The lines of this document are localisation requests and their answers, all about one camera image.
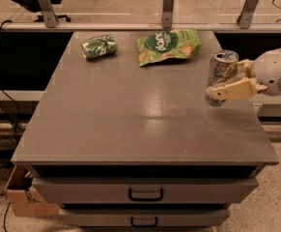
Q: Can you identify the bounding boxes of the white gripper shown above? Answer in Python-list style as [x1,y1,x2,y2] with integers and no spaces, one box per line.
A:
[206,48,281,101]

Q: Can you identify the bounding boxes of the silver redbull can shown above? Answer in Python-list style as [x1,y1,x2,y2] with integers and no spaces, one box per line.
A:
[205,49,239,107]

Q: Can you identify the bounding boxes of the green rice chip bag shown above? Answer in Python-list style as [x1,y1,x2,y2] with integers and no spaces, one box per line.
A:
[137,29,201,67]

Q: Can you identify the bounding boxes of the crushed green soda can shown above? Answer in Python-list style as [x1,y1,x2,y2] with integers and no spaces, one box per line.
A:
[81,35,118,60]

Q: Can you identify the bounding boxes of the grey drawer cabinet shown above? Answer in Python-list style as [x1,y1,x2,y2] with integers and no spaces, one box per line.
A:
[13,32,278,232]

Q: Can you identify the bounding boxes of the lower grey drawer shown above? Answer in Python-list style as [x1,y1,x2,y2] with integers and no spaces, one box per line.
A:
[59,209,230,228]

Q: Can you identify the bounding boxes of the grey drawer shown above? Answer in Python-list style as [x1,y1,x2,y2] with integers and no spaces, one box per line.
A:
[33,178,258,204]
[59,209,230,228]

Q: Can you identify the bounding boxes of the upper grey drawer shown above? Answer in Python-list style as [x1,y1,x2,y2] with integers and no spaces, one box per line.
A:
[33,178,258,204]

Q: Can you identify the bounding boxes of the cardboard box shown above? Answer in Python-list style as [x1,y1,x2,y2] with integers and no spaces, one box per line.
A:
[5,166,59,217]

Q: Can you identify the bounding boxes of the right metal bracket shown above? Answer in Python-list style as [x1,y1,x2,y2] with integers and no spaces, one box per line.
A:
[237,0,259,29]

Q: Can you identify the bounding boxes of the metal bracket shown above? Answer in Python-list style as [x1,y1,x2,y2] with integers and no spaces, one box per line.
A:
[237,0,259,29]
[38,0,58,28]
[161,0,174,29]

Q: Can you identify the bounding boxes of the middle metal bracket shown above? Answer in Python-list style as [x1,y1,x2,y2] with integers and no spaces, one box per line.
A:
[161,0,174,29]

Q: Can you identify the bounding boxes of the left metal bracket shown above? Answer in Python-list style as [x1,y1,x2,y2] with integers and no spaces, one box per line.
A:
[38,0,58,28]

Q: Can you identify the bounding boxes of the black cable left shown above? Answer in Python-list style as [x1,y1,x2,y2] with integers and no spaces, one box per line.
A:
[0,18,27,147]

